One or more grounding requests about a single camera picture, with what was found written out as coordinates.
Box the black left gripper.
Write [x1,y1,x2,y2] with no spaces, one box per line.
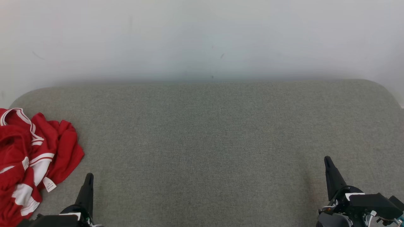
[60,173,103,227]

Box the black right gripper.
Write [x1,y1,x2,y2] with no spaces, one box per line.
[317,156,366,227]

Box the red white striped jersey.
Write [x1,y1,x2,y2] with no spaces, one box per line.
[0,108,85,227]

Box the grey fabric sofa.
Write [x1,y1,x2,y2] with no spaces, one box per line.
[0,79,404,227]

